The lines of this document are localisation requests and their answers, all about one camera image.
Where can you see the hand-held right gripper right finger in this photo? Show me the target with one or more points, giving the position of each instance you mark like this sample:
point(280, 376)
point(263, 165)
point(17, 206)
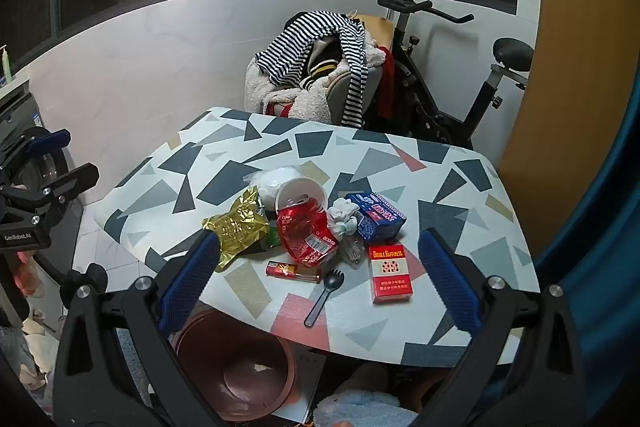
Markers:
point(450, 282)

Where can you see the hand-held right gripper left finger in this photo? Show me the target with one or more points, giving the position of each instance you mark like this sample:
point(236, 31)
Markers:
point(192, 277)

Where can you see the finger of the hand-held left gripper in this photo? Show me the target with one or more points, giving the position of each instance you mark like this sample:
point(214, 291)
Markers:
point(75, 179)
point(50, 140)

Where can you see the red cigarette pack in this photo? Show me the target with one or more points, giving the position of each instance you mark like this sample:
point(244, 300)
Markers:
point(390, 274)

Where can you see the gold foil wrapper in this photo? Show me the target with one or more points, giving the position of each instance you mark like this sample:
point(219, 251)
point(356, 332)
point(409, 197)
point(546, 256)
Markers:
point(240, 227)

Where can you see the dark green snack packet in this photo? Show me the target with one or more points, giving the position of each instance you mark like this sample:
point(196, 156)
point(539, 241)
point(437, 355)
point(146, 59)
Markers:
point(272, 238)

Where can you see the brown plastic basin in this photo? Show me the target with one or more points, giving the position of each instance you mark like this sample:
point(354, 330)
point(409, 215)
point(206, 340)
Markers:
point(235, 357)

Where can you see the red snack wrapper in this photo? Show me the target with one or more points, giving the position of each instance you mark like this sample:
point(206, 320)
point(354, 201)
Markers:
point(287, 269)

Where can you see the blue cardboard box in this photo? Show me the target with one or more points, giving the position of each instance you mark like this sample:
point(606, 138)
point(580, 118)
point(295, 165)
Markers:
point(375, 214)

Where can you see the clear plastic wrapper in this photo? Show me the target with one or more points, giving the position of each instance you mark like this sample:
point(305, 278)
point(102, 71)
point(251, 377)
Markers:
point(352, 252)

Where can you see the crushed red can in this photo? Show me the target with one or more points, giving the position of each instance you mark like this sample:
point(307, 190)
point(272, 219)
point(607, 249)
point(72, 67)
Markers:
point(305, 232)

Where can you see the white plastic bag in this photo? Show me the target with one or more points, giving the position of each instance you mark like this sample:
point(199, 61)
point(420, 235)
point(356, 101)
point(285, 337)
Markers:
point(272, 182)

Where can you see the white tissue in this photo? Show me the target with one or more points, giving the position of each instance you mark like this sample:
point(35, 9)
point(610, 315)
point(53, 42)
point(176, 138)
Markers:
point(342, 214)

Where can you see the black plastic spork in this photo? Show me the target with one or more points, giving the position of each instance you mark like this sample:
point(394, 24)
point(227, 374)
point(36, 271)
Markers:
point(317, 304)

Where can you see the person's left hand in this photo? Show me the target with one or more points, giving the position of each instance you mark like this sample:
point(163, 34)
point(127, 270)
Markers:
point(26, 277)

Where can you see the grey washing machine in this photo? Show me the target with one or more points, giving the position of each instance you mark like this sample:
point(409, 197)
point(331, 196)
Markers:
point(15, 112)

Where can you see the pale green bottle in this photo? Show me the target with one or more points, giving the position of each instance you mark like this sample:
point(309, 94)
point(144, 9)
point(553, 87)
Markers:
point(5, 64)

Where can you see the beige cloth pile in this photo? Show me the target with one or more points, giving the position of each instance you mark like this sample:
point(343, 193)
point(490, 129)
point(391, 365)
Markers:
point(37, 347)

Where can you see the blue curtain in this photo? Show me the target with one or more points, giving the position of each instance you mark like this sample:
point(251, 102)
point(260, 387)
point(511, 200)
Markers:
point(600, 257)

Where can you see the light blue fleece garment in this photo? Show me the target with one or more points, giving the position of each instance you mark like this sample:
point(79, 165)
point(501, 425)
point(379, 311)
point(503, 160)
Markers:
point(360, 407)

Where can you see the table with geometric tablecloth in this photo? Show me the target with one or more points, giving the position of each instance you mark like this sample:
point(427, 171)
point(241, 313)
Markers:
point(300, 142)

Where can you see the black exercise bike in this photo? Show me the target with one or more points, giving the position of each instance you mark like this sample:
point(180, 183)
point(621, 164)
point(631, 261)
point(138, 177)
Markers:
point(425, 92)

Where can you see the red cloth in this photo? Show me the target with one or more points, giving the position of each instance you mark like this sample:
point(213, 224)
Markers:
point(385, 82)

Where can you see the beige padded chair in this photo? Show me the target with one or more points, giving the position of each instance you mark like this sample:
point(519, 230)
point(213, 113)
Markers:
point(345, 94)

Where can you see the dark jacket with yellow stripes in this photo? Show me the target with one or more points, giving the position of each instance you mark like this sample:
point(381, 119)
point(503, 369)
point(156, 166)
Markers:
point(322, 67)

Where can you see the wooden chair back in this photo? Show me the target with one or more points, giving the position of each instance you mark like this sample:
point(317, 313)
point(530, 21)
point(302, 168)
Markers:
point(377, 27)

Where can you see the orange wooden door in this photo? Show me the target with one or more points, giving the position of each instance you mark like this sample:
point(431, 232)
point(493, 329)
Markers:
point(565, 32)

